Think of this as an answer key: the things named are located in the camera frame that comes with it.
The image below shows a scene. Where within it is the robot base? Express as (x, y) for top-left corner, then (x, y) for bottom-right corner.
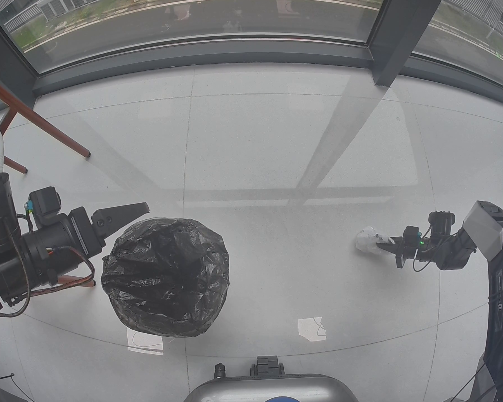
(184, 355), (359, 402)

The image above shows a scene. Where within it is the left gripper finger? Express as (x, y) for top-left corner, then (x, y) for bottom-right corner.
(91, 201), (151, 243)

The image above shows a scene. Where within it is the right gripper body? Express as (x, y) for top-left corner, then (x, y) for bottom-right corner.
(395, 236), (431, 269)

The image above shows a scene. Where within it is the black plastic bag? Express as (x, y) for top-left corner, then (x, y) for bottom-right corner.
(101, 217), (230, 338)

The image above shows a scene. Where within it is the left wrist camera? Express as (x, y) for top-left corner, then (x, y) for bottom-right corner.
(27, 186), (63, 228)

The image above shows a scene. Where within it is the wooden chair with white cushion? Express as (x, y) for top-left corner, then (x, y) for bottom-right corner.
(0, 71), (96, 289)

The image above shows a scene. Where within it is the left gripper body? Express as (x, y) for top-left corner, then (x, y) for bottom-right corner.
(20, 206), (106, 289)

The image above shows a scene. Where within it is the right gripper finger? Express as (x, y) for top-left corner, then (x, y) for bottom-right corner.
(375, 241), (404, 256)

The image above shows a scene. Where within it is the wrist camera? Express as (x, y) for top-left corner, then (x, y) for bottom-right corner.
(27, 186), (63, 228)
(403, 225), (423, 247)

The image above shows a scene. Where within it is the window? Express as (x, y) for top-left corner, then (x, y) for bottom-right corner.
(0, 0), (503, 112)

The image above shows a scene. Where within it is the white plastic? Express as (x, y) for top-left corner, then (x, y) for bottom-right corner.
(355, 226), (395, 255)

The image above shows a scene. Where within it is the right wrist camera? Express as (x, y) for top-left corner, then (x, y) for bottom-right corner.
(403, 225), (423, 247)

